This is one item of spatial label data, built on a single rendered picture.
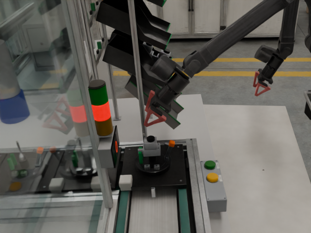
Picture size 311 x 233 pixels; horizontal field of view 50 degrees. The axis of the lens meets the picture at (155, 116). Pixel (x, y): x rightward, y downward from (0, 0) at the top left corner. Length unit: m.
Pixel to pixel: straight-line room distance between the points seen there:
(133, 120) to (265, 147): 0.68
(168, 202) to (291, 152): 0.63
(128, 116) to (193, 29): 3.60
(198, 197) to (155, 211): 0.16
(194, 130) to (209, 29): 3.73
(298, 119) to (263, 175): 2.09
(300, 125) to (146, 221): 2.44
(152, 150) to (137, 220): 0.25
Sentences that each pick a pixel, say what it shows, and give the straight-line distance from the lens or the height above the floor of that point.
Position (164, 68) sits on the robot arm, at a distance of 1.07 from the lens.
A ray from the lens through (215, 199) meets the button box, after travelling 1.17.
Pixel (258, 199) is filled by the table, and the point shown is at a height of 0.86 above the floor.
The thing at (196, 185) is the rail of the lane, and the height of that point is 0.95.
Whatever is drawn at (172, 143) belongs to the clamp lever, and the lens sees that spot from 1.22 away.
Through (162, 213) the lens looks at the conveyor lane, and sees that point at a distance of 1.19.
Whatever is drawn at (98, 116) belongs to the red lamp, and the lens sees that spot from 0.93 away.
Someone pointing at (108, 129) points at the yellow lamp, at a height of 1.28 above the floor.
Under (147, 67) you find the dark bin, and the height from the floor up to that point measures 1.23.
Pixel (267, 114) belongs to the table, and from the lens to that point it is 1.82.
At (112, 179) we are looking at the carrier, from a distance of 1.26.
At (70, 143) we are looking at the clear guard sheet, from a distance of 0.76.
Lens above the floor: 1.80
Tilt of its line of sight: 32 degrees down
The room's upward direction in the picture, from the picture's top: 5 degrees counter-clockwise
